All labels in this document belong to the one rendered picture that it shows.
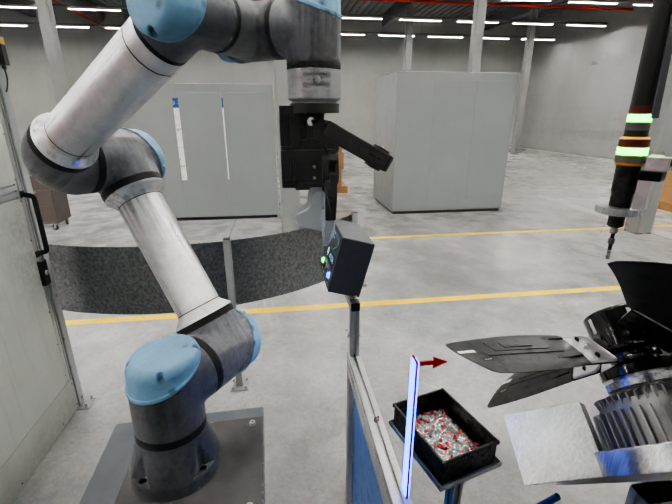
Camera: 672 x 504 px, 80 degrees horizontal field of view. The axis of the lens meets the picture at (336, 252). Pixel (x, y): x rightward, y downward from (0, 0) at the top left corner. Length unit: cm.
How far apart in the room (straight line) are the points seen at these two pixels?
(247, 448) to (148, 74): 65
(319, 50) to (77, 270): 221
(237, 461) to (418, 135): 638
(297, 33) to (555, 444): 86
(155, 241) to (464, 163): 667
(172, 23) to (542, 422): 92
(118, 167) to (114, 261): 165
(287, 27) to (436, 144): 647
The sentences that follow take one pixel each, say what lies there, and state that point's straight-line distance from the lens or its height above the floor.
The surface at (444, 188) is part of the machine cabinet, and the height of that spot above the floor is 43.
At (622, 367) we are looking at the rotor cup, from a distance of 93.
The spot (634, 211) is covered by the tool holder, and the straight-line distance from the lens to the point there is 83.
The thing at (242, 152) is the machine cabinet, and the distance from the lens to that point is 660.
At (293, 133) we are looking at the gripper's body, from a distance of 59.
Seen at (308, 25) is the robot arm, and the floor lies 172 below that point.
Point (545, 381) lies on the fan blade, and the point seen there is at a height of 104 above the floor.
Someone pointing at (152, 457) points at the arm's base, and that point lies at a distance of 78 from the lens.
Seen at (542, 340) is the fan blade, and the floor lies 119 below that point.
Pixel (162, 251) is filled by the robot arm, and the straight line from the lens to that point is 81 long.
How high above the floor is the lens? 161
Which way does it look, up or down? 19 degrees down
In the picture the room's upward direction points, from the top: straight up
